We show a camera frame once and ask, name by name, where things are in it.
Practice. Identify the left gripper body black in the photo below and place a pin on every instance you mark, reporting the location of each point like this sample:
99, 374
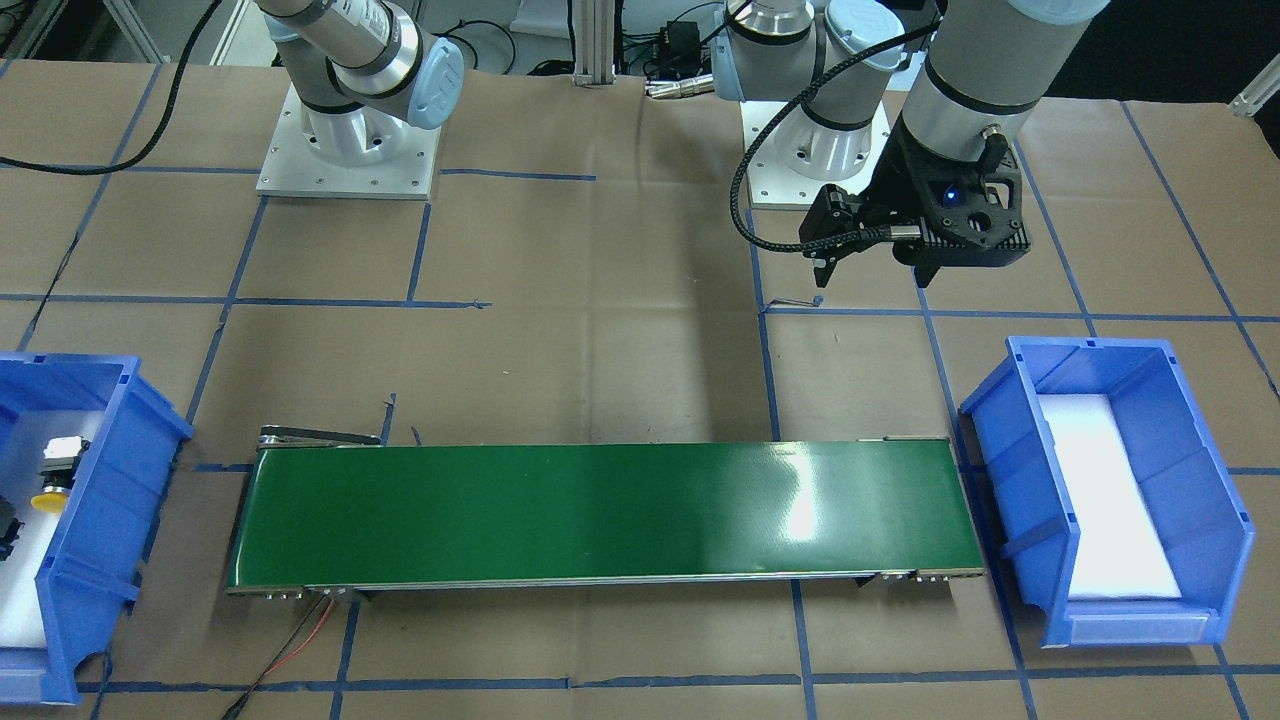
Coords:
893, 192

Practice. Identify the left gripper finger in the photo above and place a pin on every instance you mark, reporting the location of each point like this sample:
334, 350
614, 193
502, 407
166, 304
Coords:
923, 275
823, 269

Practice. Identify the yellow push button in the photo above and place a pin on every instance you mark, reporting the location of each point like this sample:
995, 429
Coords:
58, 467

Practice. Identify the red push button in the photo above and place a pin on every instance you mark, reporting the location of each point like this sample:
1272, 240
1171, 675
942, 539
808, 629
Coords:
10, 526

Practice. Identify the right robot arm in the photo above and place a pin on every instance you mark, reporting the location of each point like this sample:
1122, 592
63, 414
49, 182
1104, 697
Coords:
365, 74

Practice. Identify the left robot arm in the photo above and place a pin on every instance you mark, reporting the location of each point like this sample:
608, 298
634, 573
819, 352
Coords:
975, 64

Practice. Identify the blue bin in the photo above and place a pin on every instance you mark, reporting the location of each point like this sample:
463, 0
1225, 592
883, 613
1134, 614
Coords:
72, 574
1121, 519

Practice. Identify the green conveyor belt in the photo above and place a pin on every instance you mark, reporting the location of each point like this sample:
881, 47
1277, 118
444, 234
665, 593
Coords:
376, 518

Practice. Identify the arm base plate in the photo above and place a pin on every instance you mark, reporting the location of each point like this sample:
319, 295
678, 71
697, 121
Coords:
362, 154
800, 156

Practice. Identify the aluminium frame post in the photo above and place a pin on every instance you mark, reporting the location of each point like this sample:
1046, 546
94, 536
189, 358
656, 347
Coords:
594, 27

